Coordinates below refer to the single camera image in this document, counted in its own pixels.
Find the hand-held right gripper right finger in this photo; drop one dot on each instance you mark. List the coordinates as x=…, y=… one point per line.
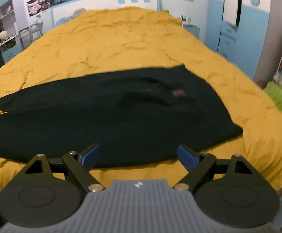
x=187, y=157

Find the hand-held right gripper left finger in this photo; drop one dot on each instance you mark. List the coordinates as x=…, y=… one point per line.
x=91, y=154

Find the black pants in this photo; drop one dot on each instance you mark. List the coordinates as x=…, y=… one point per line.
x=107, y=111

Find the green basket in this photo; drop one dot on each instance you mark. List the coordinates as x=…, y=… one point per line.
x=278, y=97

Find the yellow bed blanket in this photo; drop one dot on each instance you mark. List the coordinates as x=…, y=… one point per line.
x=131, y=48

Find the blue wardrobe with drawers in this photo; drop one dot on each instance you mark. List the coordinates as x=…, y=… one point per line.
x=228, y=43

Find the blue nightstand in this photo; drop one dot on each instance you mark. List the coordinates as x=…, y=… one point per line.
x=192, y=30

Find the grey chair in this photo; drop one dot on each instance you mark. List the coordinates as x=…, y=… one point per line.
x=31, y=32

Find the blue printed pillow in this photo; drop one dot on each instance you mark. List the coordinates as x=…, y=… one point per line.
x=68, y=18

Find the black and white striped item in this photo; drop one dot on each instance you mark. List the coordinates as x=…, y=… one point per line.
x=185, y=18

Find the beige round ball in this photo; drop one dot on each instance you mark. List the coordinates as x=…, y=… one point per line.
x=3, y=34

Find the white and blue headboard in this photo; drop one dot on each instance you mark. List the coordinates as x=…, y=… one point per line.
x=102, y=2

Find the white black-edged panel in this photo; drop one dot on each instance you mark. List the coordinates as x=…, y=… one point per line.
x=231, y=2

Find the pinkish anime wall poster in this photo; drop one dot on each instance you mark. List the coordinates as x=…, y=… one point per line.
x=35, y=7

